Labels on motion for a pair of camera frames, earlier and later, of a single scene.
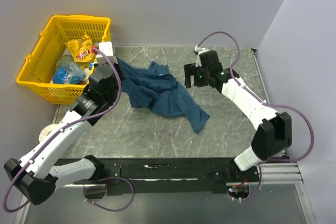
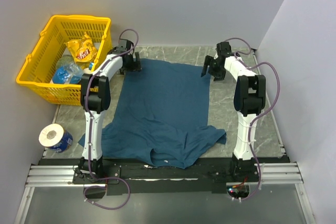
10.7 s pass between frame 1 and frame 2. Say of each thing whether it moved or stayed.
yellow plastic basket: stayed
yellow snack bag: stayed
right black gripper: moved
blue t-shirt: moved
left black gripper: moved
